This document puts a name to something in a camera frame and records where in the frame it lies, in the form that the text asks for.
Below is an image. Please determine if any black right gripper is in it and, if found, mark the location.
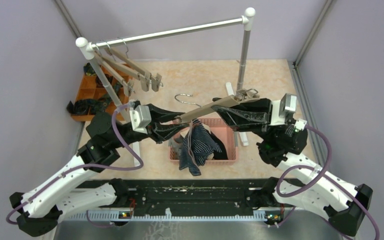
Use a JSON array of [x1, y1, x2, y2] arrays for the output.
[[212, 97, 280, 143]]

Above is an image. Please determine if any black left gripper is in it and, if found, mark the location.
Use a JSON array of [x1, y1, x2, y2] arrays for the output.
[[110, 103, 190, 149]]

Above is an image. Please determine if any beige clip hanger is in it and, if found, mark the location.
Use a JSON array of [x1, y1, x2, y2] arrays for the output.
[[105, 42, 164, 92], [94, 50, 134, 97], [173, 88, 260, 125], [95, 45, 161, 92]]

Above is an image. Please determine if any dark striped underwear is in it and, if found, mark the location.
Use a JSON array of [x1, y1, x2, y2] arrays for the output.
[[178, 119, 228, 177]]

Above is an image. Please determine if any navy blue underwear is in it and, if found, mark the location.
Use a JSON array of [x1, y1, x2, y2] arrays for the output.
[[183, 119, 219, 167]]

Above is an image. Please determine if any black underwear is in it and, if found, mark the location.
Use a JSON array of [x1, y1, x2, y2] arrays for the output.
[[210, 132, 229, 160]]

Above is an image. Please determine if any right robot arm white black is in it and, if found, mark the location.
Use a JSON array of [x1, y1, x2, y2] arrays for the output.
[[212, 94, 373, 237]]

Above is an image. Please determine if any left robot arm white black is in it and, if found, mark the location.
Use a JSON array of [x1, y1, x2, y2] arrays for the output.
[[9, 101, 187, 237]]

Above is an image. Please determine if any pink plastic basket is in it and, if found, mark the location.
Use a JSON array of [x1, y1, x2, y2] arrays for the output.
[[168, 118, 239, 166]]

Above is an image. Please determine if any green patterned tie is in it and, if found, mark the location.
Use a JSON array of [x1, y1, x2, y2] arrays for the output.
[[94, 79, 123, 112]]

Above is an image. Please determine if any orange wooden divider tray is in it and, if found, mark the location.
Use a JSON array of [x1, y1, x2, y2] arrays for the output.
[[71, 66, 133, 122]]

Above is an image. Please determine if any black rolled cloth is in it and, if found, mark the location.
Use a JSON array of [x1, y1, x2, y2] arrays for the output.
[[66, 98, 97, 116]]

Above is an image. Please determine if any green patterned rolled cloth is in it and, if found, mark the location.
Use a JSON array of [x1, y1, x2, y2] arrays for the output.
[[83, 62, 96, 76]]

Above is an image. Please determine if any white metal clothes rack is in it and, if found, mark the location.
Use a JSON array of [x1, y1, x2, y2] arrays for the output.
[[73, 7, 258, 172]]

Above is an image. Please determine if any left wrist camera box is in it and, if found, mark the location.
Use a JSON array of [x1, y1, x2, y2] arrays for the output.
[[129, 105, 152, 134]]

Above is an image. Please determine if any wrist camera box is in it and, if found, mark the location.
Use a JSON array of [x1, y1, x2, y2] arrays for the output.
[[129, 105, 152, 134], [269, 93, 307, 131]]

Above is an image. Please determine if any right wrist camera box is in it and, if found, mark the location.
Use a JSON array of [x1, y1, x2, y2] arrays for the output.
[[269, 93, 307, 131]]

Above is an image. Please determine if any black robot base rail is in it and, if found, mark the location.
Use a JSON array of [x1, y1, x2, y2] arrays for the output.
[[62, 177, 296, 221]]

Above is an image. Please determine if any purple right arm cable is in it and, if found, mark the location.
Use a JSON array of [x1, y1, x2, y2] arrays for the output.
[[275, 124, 380, 240]]

